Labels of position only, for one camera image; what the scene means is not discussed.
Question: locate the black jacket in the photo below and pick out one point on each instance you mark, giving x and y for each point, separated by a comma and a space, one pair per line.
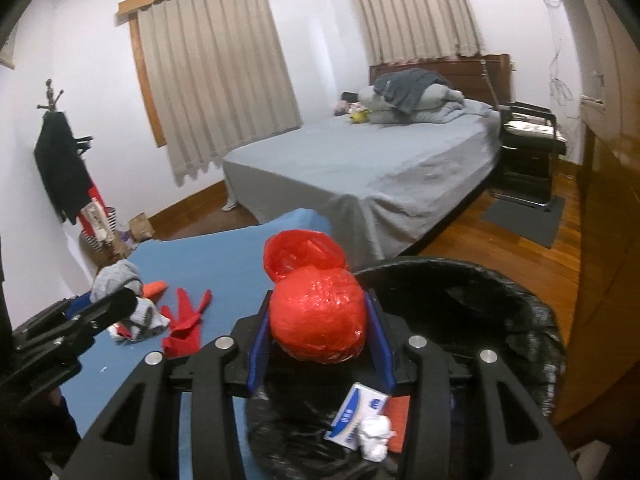
60, 170

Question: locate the white tissue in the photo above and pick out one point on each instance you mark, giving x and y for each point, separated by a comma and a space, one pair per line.
374, 435

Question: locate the denim jacket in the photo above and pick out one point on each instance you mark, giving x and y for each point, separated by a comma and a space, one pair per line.
407, 87

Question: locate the wooden coat rack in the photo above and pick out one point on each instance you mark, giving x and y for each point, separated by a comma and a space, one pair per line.
50, 95

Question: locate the wide beige curtain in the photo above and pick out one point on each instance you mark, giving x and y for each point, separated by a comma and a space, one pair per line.
215, 85

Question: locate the wooden window frame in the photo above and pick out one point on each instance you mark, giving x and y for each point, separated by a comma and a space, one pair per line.
145, 80

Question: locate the curved orange foam net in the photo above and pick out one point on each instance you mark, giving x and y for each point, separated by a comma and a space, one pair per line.
156, 288

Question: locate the grey pillows and clothes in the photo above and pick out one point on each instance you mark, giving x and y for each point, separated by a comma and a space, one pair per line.
440, 97

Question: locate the rectangular orange foam net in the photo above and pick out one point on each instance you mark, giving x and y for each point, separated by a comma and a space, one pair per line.
400, 420

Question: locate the black-lined trash bin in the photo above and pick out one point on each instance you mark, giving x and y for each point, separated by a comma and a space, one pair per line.
475, 300

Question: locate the black pillow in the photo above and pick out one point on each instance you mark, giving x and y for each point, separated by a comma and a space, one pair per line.
350, 96

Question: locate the red plastic bag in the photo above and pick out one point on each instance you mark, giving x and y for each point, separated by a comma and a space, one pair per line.
315, 310

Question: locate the metal rod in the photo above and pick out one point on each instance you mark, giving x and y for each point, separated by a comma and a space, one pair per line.
489, 82

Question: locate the yellow plush toy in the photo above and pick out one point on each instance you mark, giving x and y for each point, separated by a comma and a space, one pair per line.
359, 117

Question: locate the white cardboard box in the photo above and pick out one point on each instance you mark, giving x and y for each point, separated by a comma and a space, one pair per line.
352, 410

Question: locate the black metal chair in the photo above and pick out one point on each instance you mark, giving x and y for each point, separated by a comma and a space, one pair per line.
525, 160

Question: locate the floral scarf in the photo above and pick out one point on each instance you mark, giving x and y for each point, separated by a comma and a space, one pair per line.
100, 222

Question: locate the bed with grey sheet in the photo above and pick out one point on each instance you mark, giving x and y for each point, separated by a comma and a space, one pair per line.
360, 170

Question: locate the grey floor mat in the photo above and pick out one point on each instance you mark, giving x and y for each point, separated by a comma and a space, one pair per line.
525, 220

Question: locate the red garment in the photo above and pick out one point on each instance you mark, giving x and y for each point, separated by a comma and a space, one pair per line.
92, 197

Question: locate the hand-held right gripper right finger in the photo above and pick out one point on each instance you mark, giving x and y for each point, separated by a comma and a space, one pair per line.
386, 350

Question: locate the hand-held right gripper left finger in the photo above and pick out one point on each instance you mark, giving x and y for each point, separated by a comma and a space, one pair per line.
257, 345

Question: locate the brown paper bag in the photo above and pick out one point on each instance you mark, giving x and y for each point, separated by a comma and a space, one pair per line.
141, 226

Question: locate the blue table mat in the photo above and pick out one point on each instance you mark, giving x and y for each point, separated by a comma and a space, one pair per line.
225, 270

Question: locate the wooden headboard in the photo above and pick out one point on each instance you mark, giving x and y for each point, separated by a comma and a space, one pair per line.
465, 72

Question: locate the pale sock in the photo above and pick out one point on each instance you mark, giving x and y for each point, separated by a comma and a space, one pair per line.
117, 275

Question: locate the narrow beige curtain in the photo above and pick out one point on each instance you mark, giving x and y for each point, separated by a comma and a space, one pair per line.
415, 10

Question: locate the pink plush toy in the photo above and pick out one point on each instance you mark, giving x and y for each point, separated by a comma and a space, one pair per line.
349, 107

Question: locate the wooden wardrobe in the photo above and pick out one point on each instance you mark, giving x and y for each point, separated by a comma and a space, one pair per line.
610, 185

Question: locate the red cloth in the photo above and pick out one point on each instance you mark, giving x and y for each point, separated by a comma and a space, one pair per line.
182, 330

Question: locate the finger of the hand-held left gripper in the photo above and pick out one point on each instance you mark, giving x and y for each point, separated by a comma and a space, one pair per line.
75, 306
112, 307

